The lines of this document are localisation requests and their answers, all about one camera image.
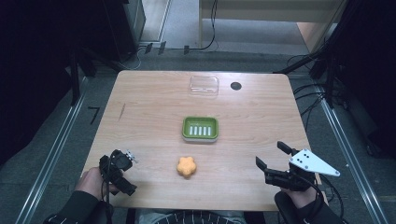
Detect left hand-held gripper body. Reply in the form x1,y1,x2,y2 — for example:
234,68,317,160
98,148,138,189

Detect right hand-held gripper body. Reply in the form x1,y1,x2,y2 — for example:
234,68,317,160
263,147,341,192

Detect person's left hand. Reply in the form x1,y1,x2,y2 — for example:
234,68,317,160
74,166,120,202

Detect person's right hand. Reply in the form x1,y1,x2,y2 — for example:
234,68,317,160
279,186,319,210

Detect orange flower-shaped soap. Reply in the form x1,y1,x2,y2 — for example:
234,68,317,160
176,156,198,179

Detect green soap dish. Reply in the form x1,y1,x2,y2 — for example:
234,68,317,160
181,116,220,144

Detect person's striped clothing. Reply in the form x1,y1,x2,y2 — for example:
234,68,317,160
134,208,247,224

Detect clear plastic container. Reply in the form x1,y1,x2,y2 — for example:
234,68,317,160
189,75,220,97

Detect black metal stand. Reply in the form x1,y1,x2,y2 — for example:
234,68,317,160
273,0,368,110
67,46,125,107

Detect dark cabinet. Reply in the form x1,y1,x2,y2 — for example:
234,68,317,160
78,0,148,63

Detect white desk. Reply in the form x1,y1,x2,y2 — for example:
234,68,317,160
198,0,348,53

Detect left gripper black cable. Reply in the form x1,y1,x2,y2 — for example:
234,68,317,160
100,155,115,224

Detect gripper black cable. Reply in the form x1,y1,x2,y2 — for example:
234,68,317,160
100,155,115,224
317,173,346,224

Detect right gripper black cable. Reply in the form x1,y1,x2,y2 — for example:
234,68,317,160
317,173,346,224

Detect black floor cables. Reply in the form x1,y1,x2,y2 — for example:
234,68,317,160
286,53,331,132

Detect metal floor rail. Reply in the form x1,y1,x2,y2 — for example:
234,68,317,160
312,83,390,224
14,77,89,224

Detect hanging black cable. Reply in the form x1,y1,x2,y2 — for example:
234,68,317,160
186,0,219,52

